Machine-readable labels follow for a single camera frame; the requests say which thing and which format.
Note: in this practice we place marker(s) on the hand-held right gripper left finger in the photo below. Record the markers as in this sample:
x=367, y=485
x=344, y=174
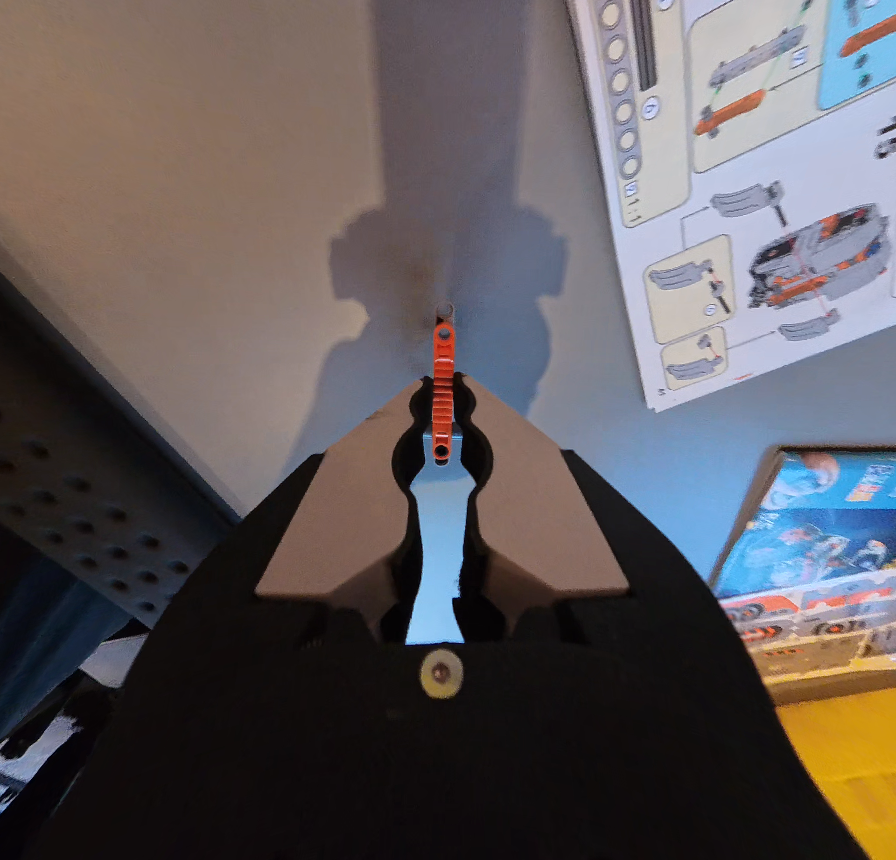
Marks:
x=343, y=510

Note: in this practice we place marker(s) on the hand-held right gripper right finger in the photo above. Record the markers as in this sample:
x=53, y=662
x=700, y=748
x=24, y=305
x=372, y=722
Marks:
x=546, y=517

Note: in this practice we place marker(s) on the orange and grey brick assembly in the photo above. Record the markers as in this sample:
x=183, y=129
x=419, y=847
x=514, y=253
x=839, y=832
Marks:
x=442, y=398

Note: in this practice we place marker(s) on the dark perforated metal beam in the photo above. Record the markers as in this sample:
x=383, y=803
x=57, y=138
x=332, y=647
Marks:
x=84, y=482

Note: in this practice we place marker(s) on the blue toy set box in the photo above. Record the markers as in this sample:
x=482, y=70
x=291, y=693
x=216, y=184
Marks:
x=819, y=559

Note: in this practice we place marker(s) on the yellow box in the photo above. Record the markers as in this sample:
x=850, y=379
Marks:
x=847, y=762

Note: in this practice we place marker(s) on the building instruction booklet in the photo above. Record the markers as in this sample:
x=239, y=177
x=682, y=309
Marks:
x=756, y=174

